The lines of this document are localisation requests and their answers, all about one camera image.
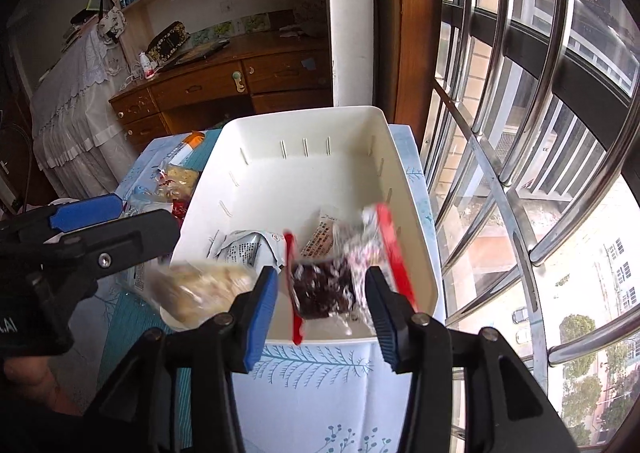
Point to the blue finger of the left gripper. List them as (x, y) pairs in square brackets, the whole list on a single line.
[(74, 216)]

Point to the white grey snack packet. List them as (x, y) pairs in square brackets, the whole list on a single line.
[(253, 249)]

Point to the book on desk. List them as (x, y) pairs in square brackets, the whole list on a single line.
[(204, 50)]

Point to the clear bag puffed rice cake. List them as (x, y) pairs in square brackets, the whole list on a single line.
[(176, 183)]

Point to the orange white snack bar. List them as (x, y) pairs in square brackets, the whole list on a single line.
[(185, 148)]

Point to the blue patterned tablecloth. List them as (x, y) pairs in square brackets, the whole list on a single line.
[(332, 397)]

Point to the clear bag red label pastry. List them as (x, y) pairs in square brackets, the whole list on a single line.
[(327, 277)]

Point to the white plastic storage bin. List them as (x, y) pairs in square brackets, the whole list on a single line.
[(277, 172)]

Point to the clear bag yellow crackers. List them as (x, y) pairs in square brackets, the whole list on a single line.
[(190, 293)]

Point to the metal window grille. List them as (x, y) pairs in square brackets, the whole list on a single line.
[(531, 159)]

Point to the wooden desk with drawers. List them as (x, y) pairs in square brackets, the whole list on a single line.
[(263, 73)]

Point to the white red bottle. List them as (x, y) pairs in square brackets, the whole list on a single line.
[(147, 66)]

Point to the person left hand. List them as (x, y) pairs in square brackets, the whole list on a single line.
[(32, 376)]

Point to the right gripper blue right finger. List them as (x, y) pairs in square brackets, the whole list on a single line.
[(391, 314)]

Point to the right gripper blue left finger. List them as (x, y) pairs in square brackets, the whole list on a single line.
[(257, 316)]

